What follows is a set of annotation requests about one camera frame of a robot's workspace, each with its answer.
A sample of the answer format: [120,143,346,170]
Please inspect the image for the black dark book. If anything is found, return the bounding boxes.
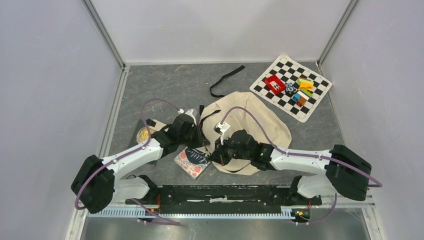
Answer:
[128,119,159,148]

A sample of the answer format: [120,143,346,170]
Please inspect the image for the purple cable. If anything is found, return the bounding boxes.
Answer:
[74,98,185,211]
[218,106,383,226]

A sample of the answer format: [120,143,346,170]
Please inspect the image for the red toy block house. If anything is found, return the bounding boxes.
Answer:
[264,74,286,95]

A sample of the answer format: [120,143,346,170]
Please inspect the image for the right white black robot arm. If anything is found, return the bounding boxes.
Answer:
[209,130,372,204]

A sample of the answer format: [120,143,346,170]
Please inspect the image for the cream canvas backpack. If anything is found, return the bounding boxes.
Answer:
[145,64,293,176]

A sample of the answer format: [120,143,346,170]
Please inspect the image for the blue orange toy block stack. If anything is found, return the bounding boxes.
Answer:
[291,91,310,107]

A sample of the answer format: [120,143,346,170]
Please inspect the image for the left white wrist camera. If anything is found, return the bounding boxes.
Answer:
[178,108,197,124]

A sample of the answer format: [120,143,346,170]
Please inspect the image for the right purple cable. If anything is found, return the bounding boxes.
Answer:
[218,106,383,226]

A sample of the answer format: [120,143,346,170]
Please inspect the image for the blue owl toy figure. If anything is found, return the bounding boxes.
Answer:
[285,83,298,96]

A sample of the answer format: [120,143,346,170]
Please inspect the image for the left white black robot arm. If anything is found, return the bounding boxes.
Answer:
[70,109,198,214]

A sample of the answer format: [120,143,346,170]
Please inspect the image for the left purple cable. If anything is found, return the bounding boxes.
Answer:
[74,98,185,211]

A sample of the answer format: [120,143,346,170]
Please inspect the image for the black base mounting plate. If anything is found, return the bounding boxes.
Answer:
[138,184,322,214]

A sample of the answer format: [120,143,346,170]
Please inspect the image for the floral cover book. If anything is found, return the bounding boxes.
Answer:
[174,147,210,179]

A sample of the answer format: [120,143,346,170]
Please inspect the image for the green orange toy block stack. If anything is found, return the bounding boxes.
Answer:
[296,77,314,96]

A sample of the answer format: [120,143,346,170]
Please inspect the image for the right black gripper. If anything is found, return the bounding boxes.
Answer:
[208,135,252,167]

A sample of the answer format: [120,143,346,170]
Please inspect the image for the black white checkerboard mat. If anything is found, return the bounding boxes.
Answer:
[249,54,333,123]

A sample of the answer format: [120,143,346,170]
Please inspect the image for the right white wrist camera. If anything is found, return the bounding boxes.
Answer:
[213,122,231,145]

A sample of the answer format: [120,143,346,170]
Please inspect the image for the white slotted cable duct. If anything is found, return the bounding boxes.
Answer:
[87,205,301,220]

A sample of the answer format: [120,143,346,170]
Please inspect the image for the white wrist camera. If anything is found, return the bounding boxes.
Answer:
[178,108,197,124]
[213,122,231,145]

